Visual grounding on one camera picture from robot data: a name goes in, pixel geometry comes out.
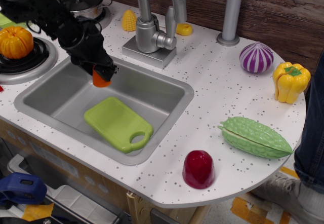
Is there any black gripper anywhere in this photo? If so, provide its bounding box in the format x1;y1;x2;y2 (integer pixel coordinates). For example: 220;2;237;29
58;19;119;81

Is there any orange toy carrot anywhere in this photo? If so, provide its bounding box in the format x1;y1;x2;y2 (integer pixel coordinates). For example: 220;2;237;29
92;66;111;88

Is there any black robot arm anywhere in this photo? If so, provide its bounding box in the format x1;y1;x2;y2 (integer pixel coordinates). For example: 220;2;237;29
1;0;116;82

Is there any green toy cutting board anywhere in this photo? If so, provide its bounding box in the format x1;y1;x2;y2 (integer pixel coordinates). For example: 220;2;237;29
84;97;153;154

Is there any back toy stove burner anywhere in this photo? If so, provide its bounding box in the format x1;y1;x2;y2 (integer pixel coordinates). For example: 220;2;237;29
94;6;112;32

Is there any toy stove burner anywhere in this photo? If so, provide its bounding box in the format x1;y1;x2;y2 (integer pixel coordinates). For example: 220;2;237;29
1;38;58;85
94;6;112;32

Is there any silver toy faucet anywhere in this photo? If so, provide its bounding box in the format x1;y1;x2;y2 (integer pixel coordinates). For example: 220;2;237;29
122;0;187;69

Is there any yellow toy corn cob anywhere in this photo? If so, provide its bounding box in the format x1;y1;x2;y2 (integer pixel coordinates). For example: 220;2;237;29
121;10;137;31

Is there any grey toy sink basin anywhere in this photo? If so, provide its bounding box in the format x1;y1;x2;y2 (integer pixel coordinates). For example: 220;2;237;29
14;58;194;165

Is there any front toy stove burner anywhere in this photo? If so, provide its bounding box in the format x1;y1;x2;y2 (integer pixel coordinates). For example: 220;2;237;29
1;38;58;85

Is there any silver toy pot with lid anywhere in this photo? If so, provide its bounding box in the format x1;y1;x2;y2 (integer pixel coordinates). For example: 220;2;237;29
62;0;111;19

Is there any small yellow toy piece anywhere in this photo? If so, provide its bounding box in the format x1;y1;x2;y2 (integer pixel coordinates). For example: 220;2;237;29
176;23;192;36

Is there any orange toy pumpkin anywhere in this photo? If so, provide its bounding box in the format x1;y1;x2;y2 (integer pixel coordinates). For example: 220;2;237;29
1;26;34;59

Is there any light green toy plate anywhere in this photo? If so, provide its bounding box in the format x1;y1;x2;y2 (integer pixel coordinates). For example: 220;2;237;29
0;14;27;28

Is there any grey vertical pole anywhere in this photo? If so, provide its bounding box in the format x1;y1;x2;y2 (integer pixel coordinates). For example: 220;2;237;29
217;0;241;47

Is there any dark red toy fruit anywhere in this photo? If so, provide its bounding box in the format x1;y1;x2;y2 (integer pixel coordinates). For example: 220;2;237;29
182;150;216;189

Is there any purple striped toy onion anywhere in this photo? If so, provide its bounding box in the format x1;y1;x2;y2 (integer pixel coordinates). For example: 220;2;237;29
239;42;274;73

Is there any green toy bitter melon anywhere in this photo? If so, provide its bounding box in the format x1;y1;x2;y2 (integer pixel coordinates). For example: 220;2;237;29
218;117;293;159

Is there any yellow toy bell pepper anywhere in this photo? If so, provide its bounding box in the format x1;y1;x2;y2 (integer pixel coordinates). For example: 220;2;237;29
272;62;311;104

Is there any grey sneaker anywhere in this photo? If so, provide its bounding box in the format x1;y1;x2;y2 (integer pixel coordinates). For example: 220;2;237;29
251;172;323;223

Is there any person leg in jeans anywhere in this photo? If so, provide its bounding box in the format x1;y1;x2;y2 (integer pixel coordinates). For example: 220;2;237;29
294;54;323;194

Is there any blue clamp handle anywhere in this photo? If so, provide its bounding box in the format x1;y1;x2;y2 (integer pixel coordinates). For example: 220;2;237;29
1;172;47;204

